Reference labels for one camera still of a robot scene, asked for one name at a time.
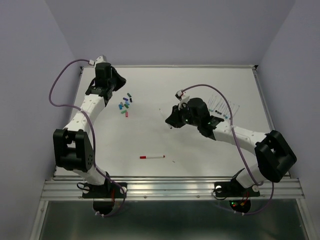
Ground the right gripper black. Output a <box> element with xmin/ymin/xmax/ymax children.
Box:
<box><xmin>165</xmin><ymin>102</ymin><xmax>201</xmax><ymax>128</ymax></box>

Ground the maroon capped pen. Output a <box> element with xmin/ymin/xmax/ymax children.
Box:
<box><xmin>159</xmin><ymin>108</ymin><xmax>173</xmax><ymax>129</ymax></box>

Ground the red capped pen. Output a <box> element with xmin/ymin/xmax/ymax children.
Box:
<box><xmin>139</xmin><ymin>155</ymin><xmax>166</xmax><ymax>160</ymax></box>

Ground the pink capped pen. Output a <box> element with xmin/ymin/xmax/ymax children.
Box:
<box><xmin>207</xmin><ymin>94</ymin><xmax>215</xmax><ymax>109</ymax></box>

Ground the dark green pen body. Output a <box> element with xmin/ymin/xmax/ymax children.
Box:
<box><xmin>219</xmin><ymin>102</ymin><xmax>228</xmax><ymax>115</ymax></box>

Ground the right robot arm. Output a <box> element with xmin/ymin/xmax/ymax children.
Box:
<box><xmin>165</xmin><ymin>98</ymin><xmax>297</xmax><ymax>195</ymax></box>

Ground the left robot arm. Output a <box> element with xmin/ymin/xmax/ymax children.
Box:
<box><xmin>53</xmin><ymin>62</ymin><xmax>126</xmax><ymax>197</ymax></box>

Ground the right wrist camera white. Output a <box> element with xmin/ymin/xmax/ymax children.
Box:
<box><xmin>175</xmin><ymin>90</ymin><xmax>190</xmax><ymax>110</ymax></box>

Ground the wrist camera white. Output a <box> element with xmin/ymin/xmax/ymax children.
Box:
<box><xmin>88</xmin><ymin>54</ymin><xmax>107</xmax><ymax>66</ymax></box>
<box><xmin>175</xmin><ymin>90</ymin><xmax>190</xmax><ymax>110</ymax></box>

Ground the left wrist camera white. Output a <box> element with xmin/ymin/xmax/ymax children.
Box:
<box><xmin>88</xmin><ymin>54</ymin><xmax>107</xmax><ymax>66</ymax></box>

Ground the aluminium frame rail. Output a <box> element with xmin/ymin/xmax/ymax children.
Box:
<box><xmin>40</xmin><ymin>177</ymin><xmax>305</xmax><ymax>201</ymax></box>

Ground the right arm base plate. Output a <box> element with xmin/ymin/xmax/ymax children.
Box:
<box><xmin>212</xmin><ymin>181</ymin><xmax>260</xmax><ymax>215</ymax></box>

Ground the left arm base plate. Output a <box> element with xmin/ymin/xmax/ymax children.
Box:
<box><xmin>76</xmin><ymin>182</ymin><xmax>128</xmax><ymax>218</ymax></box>

